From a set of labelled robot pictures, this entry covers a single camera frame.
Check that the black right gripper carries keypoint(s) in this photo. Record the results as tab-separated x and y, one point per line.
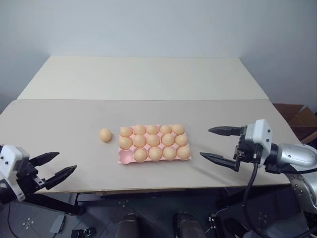
246	150

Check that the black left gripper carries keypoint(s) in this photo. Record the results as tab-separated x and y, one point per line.
27	174

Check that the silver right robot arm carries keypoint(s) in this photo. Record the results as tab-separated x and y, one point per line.
294	155

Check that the loose tan egg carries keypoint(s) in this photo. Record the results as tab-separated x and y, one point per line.
105	134

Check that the pink egg tray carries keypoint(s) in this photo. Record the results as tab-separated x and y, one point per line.
125	156

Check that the grey flat floor piece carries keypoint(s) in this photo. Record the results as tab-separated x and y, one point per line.
57	223

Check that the small black floor device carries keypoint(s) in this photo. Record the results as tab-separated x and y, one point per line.
83	232

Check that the brown cardboard box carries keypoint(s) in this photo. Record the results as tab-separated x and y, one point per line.
297	121

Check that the dark rounded shape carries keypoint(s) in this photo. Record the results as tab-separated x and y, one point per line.
188	226
128	226

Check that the black table frame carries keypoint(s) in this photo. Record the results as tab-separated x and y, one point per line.
59	205

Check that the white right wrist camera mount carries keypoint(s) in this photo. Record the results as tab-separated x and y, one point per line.
260	134

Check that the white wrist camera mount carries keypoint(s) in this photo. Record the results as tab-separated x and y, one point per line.
260	134
10	158

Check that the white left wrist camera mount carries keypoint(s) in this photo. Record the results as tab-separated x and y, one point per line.
10	158

